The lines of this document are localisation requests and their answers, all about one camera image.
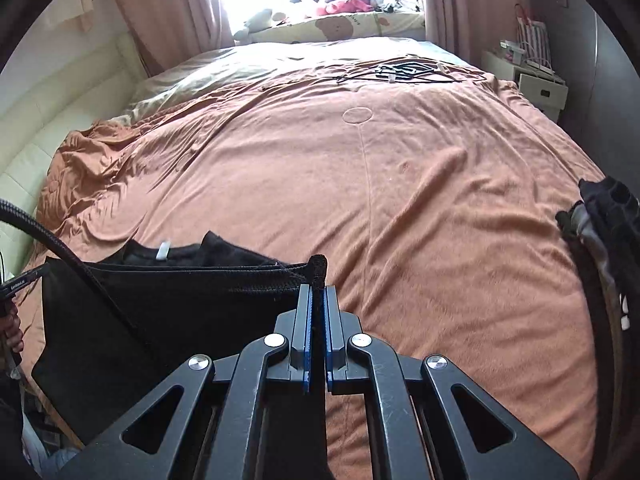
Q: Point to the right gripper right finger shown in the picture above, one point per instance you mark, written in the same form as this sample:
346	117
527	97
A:
426	418

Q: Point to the white bedside cabinet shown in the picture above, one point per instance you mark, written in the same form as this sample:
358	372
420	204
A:
547	92

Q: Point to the beige pillow bedding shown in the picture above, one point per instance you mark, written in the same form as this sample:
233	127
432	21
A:
212	70

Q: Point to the white rack on cabinet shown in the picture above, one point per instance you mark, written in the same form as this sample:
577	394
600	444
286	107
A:
534	40

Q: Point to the stack of folded black clothes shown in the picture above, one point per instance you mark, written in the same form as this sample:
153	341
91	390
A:
601	231

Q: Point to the cream hanging cloth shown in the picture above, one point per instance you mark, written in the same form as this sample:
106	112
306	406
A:
68	13

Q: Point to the right pink curtain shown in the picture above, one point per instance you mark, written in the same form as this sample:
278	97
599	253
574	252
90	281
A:
467	28

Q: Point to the plush toy on sill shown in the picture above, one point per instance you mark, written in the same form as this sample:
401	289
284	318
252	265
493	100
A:
257	23

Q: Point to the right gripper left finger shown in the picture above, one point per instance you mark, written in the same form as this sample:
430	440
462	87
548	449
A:
204	421

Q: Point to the pink curtain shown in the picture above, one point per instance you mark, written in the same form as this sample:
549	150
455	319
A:
170	32
467	28

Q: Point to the left pink curtain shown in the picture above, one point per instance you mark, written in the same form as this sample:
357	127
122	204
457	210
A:
170	32

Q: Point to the bear print window cushion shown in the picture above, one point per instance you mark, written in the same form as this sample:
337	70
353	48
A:
345	26

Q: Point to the red cloth on sill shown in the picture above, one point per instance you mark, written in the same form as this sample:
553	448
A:
344	6

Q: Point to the person's left hand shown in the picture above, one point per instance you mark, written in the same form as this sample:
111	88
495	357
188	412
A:
11	327

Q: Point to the brown bed blanket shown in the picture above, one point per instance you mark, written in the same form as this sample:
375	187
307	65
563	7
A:
434	205

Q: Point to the cream leather headboard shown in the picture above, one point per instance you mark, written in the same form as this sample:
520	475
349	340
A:
97	86

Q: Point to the black sleeveless top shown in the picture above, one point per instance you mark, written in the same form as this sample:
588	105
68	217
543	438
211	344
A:
212	298

